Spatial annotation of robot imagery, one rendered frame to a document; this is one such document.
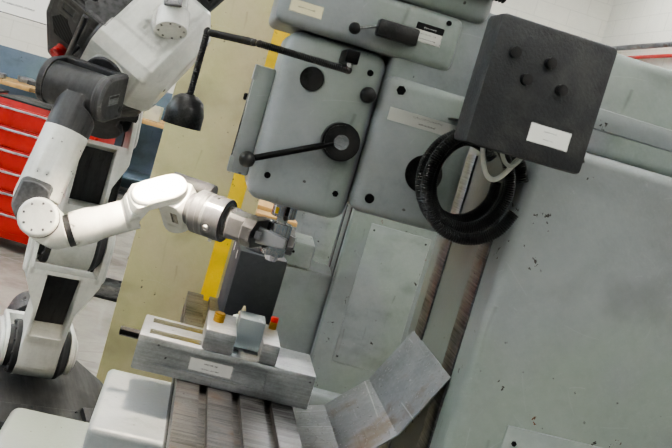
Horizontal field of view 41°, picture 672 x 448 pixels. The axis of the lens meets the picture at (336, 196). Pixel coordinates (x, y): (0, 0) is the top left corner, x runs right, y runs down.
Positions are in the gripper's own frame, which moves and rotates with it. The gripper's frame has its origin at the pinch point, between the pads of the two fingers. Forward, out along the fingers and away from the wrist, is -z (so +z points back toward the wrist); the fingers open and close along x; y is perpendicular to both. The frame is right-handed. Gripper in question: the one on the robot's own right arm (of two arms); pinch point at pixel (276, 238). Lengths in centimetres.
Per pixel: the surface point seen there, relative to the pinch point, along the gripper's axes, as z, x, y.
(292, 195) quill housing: -3.6, -9.3, -10.1
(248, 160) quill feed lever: 3.6, -17.0, -14.4
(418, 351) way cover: -30.5, 19.7, 15.6
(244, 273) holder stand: 18.6, 39.9, 17.3
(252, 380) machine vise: -4.8, -3.4, 27.1
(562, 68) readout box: -44, -20, -44
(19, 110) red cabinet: 314, 351, 35
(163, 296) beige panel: 87, 149, 60
